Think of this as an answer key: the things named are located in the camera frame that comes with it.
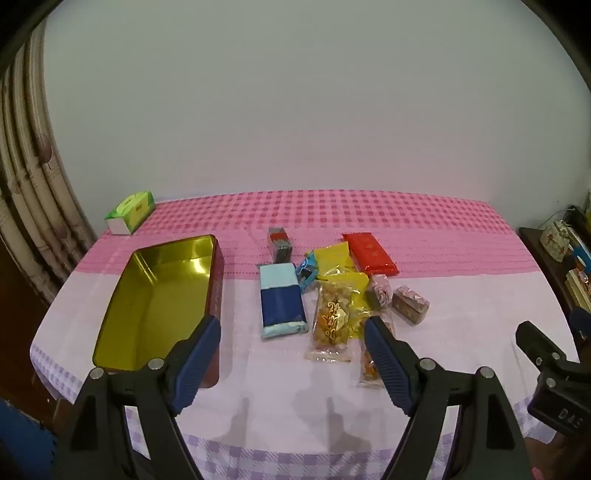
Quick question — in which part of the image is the beige patterned curtain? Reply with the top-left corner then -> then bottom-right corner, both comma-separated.
0,28 -> 98,301

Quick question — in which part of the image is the pink and purple checked tablecloth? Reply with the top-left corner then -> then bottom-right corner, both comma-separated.
30,188 -> 580,480

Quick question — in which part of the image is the brown wooden door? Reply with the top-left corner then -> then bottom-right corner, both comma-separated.
0,235 -> 88,416

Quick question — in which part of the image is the blue snack packet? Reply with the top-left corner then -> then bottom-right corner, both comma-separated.
259,262 -> 309,341

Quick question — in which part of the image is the stack of books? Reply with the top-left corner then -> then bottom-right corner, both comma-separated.
564,265 -> 591,312

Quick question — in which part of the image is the small patterned pouch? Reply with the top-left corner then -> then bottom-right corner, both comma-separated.
539,220 -> 572,263

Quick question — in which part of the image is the green tissue box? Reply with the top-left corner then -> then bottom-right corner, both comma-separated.
104,190 -> 156,236

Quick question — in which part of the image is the dark wooden shelf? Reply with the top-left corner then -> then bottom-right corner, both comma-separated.
518,226 -> 591,324

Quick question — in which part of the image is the clear nut snack packet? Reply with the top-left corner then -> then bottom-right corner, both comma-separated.
304,282 -> 365,363
358,314 -> 398,389

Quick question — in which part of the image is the yellow snack packet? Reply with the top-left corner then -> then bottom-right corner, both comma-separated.
323,272 -> 372,340
314,244 -> 358,278

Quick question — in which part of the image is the grey and red snack packet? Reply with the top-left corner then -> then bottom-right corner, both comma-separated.
268,227 -> 294,264

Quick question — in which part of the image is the gold lined tin box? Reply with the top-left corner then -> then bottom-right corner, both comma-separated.
92,234 -> 225,388

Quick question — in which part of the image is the small patterned snack packet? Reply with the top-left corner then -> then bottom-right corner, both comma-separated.
392,285 -> 430,325
366,274 -> 393,311

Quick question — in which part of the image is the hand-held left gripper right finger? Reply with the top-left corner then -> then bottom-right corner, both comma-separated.
362,315 -> 529,480

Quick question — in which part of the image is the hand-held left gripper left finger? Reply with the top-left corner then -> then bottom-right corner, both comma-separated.
54,315 -> 222,480

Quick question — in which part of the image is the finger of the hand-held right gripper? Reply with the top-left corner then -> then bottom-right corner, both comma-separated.
569,306 -> 591,344
516,322 -> 566,370

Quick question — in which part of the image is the blue foam mat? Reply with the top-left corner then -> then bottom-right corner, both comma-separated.
0,397 -> 61,480

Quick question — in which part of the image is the small blue candy packet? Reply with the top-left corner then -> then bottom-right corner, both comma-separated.
295,256 -> 319,293

